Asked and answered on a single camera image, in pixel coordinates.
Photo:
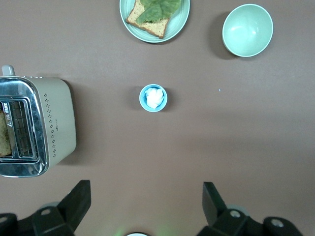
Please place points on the beige and chrome toaster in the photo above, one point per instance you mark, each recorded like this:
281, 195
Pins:
59, 118

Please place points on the brown bread slice in toaster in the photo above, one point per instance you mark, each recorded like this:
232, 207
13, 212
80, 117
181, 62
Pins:
3, 137

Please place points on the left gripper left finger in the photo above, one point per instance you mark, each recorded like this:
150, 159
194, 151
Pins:
61, 216

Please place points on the green lettuce leaf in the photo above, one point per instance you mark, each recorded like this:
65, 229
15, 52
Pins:
157, 8

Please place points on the blue cup holding tissue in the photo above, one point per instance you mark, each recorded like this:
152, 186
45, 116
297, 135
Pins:
143, 103

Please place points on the crumpled white tissue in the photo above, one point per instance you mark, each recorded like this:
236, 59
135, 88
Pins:
153, 98

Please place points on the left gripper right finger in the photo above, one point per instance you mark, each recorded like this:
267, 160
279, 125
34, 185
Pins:
221, 221

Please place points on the toast slice under lettuce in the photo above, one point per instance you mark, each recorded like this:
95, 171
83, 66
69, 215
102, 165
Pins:
157, 28

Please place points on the pale green plate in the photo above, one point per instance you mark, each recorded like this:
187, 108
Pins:
178, 24

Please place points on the pale green bowl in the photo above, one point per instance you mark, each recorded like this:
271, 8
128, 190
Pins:
246, 32

